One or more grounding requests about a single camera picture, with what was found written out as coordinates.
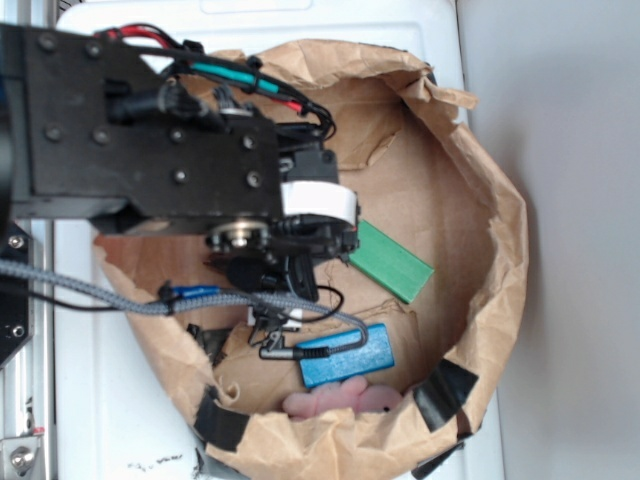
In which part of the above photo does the pink plush toy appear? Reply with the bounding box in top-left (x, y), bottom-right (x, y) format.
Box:
top-left (282, 376), bottom-right (403, 420)

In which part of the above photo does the green rectangular block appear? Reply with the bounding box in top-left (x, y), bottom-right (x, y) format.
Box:
top-left (349, 220), bottom-right (434, 304)

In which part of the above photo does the black mounting plate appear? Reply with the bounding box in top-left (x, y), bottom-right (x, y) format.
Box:
top-left (1, 223), bottom-right (33, 369)

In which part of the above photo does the aluminium frame rail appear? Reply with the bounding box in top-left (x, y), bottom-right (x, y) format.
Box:
top-left (1, 1), bottom-right (59, 479)

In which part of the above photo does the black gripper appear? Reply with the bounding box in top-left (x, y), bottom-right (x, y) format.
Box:
top-left (203, 122), bottom-right (361, 332)

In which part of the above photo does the brown paper bag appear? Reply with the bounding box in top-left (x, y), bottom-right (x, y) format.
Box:
top-left (129, 40), bottom-right (529, 479)

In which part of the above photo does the white plastic bin lid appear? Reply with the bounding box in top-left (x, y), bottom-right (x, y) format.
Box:
top-left (54, 1), bottom-right (463, 479)

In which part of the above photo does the blue rectangular block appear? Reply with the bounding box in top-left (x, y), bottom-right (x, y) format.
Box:
top-left (299, 324), bottom-right (395, 389)

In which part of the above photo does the thin black wire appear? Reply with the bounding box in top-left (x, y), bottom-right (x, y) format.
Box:
top-left (29, 285), bottom-right (345, 324)

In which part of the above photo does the grey braided cable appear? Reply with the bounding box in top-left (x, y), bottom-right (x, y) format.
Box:
top-left (0, 259), bottom-right (370, 362)

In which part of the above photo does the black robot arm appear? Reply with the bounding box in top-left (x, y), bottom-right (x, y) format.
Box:
top-left (1, 24), bottom-right (362, 360)

